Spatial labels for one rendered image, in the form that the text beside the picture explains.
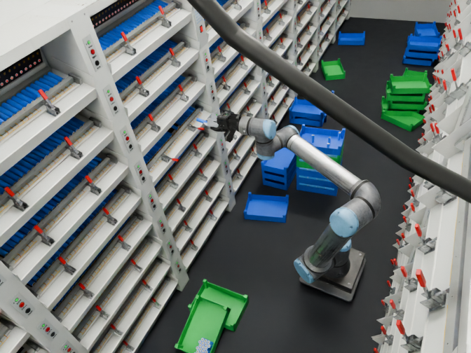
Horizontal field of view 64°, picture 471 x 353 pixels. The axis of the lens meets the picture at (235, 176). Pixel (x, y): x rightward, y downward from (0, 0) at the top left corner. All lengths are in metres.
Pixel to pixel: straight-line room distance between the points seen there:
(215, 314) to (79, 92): 1.44
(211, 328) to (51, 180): 1.28
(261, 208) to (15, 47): 2.01
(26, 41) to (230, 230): 1.87
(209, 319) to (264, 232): 0.74
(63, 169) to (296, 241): 1.65
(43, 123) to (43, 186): 0.22
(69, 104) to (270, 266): 1.63
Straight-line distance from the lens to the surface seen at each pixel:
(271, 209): 2.82
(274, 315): 2.38
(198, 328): 2.35
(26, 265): 1.54
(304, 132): 2.80
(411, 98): 3.66
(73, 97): 1.48
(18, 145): 1.36
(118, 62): 1.63
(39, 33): 1.36
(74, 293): 1.84
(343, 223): 1.59
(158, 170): 1.94
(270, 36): 3.05
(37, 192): 1.46
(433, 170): 0.52
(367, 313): 2.42
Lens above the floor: 2.14
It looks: 44 degrees down
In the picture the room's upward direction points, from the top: 9 degrees counter-clockwise
